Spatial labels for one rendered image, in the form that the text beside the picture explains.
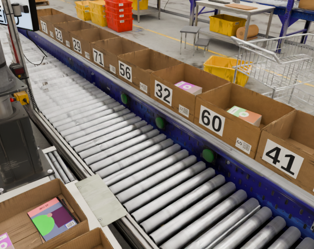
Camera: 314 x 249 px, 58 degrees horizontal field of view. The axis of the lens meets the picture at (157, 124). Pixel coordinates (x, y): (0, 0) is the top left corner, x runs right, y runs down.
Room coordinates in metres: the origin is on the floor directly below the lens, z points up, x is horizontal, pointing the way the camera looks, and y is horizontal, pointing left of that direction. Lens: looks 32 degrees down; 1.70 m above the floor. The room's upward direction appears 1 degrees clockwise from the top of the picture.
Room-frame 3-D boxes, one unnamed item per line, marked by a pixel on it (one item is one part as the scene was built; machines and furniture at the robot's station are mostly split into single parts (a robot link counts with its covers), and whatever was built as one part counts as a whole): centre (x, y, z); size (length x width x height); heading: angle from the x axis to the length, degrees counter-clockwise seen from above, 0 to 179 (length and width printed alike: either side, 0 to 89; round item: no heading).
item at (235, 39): (2.54, -1.24, 0.52); 1.07 x 0.56 x 1.03; 115
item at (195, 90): (1.62, -0.18, 0.92); 0.16 x 0.11 x 0.07; 49
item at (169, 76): (1.55, -0.19, 0.96); 0.39 x 0.29 x 0.17; 39
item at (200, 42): (5.23, -0.69, 0.21); 0.50 x 0.42 x 0.44; 73
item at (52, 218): (0.75, 0.41, 0.78); 0.19 x 0.14 x 0.02; 43
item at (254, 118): (1.29, -0.46, 0.92); 0.16 x 0.11 x 0.07; 50
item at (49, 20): (3.09, 1.04, 0.96); 0.39 x 0.29 x 0.17; 38
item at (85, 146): (1.40, 0.27, 0.72); 0.52 x 0.05 x 0.05; 129
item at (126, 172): (1.15, 0.07, 0.72); 0.52 x 0.05 x 0.05; 129
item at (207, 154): (1.12, -0.26, 0.81); 0.07 x 0.01 x 0.07; 39
